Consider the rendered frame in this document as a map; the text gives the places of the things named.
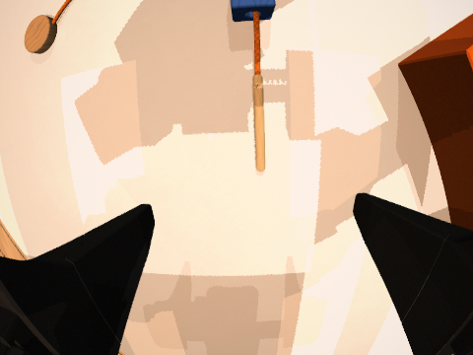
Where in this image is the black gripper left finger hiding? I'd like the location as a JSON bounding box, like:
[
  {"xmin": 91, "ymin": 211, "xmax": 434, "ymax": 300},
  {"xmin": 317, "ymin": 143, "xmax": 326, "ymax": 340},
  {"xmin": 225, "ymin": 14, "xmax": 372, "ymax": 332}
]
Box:
[{"xmin": 0, "ymin": 204, "xmax": 155, "ymax": 355}]

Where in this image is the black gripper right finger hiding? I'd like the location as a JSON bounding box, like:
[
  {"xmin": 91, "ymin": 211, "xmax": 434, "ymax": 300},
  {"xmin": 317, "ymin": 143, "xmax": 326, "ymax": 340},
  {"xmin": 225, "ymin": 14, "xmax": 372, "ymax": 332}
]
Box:
[{"xmin": 354, "ymin": 193, "xmax": 473, "ymax": 355}]

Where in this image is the round wooden button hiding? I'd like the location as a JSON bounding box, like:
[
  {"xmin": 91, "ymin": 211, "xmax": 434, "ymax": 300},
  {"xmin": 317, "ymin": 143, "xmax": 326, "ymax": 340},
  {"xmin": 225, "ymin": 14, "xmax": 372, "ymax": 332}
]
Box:
[{"xmin": 24, "ymin": 15, "xmax": 58, "ymax": 54}]

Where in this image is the wooden stick with orange string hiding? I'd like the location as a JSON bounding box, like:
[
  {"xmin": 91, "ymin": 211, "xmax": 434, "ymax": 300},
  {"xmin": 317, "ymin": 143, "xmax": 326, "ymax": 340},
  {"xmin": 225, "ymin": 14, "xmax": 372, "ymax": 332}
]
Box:
[{"xmin": 51, "ymin": 0, "xmax": 265, "ymax": 173}]

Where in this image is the blue square block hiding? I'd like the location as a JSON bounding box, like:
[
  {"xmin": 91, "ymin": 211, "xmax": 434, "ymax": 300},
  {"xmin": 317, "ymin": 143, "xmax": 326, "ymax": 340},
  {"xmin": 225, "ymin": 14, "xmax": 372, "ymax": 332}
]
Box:
[{"xmin": 230, "ymin": 0, "xmax": 276, "ymax": 23}]

